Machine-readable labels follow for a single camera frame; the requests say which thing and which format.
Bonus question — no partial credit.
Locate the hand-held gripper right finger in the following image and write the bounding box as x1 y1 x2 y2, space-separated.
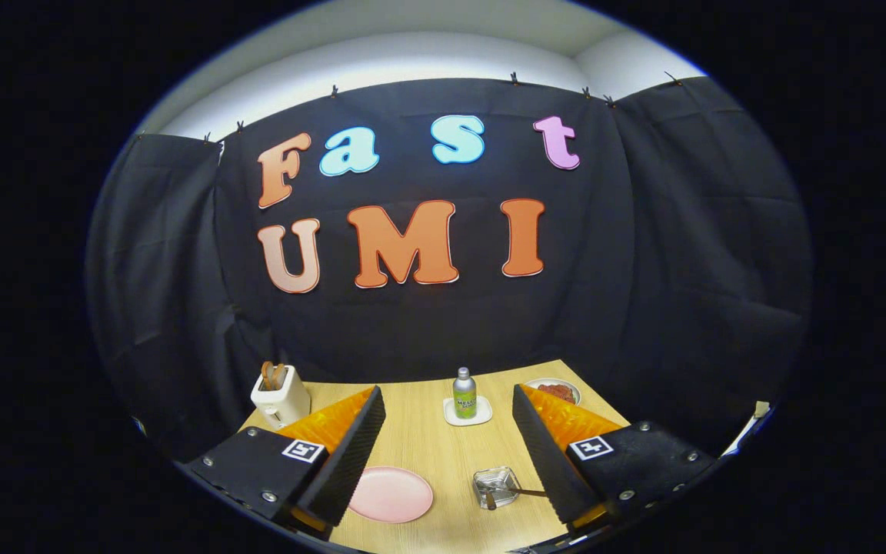
511 383 719 533

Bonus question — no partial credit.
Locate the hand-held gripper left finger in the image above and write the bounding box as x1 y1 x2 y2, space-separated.
184 385 388 541

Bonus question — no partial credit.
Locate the pink round plate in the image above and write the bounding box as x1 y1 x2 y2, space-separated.
348 466 435 524

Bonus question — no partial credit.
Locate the metal cutlery basket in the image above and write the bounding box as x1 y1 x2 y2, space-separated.
472 466 522 510

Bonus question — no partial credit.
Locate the white oval food plate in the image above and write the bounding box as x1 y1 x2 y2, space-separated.
524 377 582 407

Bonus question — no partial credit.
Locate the white toaster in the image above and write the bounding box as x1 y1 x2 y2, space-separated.
250 365 312 429

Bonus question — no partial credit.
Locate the green soda bottle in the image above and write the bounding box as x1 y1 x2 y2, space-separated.
452 367 478 420

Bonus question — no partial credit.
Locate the white square coaster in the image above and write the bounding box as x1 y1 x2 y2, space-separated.
443 395 494 427

